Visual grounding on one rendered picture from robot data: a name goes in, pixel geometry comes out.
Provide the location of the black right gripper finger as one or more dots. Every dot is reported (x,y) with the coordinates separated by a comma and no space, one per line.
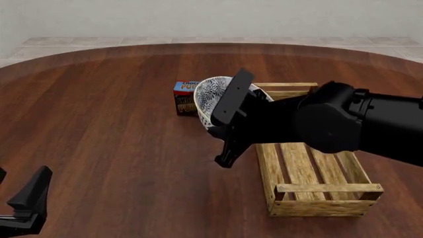
(218,132)
(261,95)

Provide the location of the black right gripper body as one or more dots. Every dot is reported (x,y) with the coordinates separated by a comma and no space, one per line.
(235,148)

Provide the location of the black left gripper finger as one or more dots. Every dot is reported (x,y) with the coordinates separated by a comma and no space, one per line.
(2,175)
(33,196)

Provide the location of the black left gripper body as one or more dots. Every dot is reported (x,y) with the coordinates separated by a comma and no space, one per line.
(15,226)

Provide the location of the white blue patterned bowl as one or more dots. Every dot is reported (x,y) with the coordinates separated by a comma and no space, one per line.
(208,95)

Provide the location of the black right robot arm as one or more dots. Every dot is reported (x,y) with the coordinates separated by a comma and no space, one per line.
(330,124)

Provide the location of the wooden slat tray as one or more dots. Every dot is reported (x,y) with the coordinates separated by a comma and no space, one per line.
(307,178)

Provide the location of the chocolate pudding box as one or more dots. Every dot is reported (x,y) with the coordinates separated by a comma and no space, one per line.
(183,100)

